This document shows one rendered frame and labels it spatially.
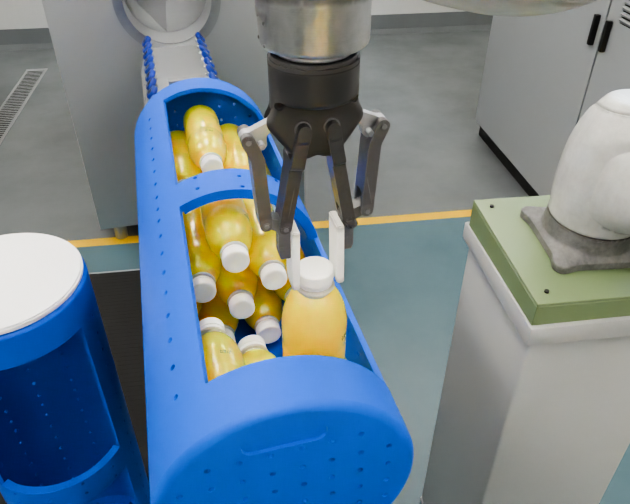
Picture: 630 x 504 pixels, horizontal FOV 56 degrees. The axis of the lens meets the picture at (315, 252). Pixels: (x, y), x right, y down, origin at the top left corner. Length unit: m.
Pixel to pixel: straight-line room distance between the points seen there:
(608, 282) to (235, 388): 0.70
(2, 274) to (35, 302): 0.11
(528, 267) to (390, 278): 1.64
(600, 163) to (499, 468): 0.66
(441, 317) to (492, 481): 1.23
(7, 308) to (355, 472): 0.64
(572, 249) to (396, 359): 1.32
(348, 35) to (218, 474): 0.42
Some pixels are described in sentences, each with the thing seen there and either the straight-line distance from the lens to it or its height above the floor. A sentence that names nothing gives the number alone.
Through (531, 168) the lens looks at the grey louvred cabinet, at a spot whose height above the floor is 0.18.
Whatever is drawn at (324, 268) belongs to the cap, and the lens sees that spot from 0.61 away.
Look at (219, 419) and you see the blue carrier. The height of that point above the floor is 1.22.
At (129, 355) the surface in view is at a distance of 2.21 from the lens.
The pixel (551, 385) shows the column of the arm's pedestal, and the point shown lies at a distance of 1.19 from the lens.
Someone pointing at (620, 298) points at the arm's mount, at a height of 1.04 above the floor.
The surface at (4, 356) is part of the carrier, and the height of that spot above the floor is 0.99.
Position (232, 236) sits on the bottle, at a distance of 0.87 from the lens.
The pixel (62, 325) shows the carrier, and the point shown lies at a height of 0.99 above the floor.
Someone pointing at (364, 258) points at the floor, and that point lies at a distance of 2.78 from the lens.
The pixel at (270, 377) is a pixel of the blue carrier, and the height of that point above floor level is 1.23.
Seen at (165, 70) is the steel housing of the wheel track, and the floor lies 0.93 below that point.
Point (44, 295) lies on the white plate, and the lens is 1.08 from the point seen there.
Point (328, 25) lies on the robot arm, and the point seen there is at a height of 1.55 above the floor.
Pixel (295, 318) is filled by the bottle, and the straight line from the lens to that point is 0.63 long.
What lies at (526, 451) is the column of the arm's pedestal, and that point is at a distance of 1.33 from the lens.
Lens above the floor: 1.68
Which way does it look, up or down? 37 degrees down
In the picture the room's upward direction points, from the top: straight up
